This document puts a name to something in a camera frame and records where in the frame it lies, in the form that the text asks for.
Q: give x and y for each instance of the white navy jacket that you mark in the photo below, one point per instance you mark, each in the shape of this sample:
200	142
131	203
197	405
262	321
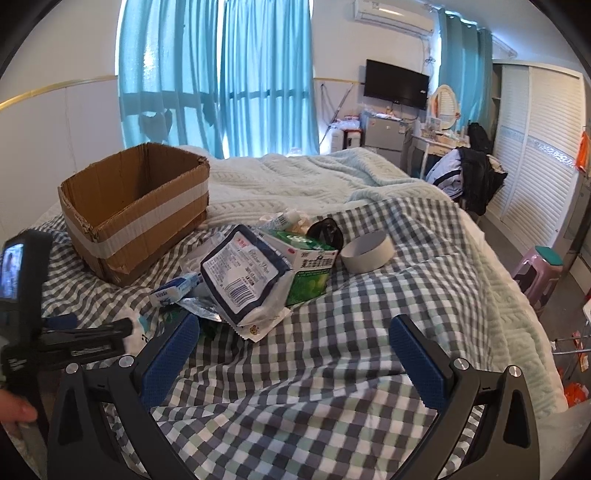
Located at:
443	173

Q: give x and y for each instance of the green medicine box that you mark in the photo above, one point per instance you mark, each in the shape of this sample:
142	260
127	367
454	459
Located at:
307	281

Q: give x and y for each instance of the black bag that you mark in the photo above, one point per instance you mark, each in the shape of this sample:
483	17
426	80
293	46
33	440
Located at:
480	136

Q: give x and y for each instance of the black glossy object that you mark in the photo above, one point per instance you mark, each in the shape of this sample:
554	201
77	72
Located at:
325	233

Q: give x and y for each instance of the brown cardboard box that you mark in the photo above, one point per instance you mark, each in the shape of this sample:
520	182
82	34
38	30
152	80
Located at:
138	240

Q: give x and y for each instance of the orange packet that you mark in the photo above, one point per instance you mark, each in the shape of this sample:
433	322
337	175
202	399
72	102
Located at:
577	394

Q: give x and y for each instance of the silver mini fridge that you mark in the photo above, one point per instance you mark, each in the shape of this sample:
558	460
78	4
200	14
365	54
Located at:
383	134

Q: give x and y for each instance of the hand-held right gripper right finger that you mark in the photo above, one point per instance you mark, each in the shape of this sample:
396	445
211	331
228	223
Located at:
418	360

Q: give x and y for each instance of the oval vanity mirror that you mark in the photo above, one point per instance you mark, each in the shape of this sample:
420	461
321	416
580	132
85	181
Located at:
445	106

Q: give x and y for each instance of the silver foil packet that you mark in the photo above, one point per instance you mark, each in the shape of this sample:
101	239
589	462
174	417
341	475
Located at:
198	307

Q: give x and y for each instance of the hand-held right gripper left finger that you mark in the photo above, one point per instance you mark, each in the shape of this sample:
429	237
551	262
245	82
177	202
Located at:
168	355

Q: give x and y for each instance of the blue curtain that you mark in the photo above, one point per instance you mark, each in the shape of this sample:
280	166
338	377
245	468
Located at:
268	69
464	60
166	69

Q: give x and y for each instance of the small blue tissue packet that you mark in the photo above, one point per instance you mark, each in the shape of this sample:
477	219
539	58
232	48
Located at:
173	288

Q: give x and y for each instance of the white dressing table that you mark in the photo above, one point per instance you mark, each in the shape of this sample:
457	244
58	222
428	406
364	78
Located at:
429	143

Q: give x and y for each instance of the white squeeze tube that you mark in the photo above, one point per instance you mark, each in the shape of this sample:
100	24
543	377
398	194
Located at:
284	219

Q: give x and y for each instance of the orange hanging tag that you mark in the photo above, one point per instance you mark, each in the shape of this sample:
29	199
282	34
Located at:
584	152

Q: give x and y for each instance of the white navy tissue pack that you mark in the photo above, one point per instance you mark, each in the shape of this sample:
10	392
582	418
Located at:
240	277

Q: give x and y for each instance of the mint knitted blanket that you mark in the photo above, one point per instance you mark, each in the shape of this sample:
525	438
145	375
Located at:
300	184

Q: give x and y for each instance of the white air conditioner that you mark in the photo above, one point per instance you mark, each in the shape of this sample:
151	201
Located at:
392	16

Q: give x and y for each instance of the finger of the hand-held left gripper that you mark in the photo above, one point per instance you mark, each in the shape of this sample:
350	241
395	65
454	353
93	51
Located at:
101	330
55	355

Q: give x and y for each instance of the black flat television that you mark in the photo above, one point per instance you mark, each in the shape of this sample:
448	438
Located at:
395	83

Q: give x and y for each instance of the person's left hand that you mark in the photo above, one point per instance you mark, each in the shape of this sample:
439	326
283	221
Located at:
16	408

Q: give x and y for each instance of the pink plastic stool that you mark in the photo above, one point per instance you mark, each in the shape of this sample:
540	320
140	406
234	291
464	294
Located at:
535	281

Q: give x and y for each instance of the white floor appliance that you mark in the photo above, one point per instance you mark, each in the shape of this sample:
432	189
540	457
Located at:
351	138

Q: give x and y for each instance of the white louvred wardrobe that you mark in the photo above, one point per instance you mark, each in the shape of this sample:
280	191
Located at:
531	161

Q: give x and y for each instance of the grey checked bedsheet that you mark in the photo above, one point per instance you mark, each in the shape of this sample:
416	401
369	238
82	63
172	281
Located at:
323	369

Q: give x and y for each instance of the white tape roll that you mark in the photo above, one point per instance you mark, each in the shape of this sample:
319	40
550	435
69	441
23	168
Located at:
369	258

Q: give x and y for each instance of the black jacket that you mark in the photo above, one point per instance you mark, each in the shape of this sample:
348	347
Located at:
480	175

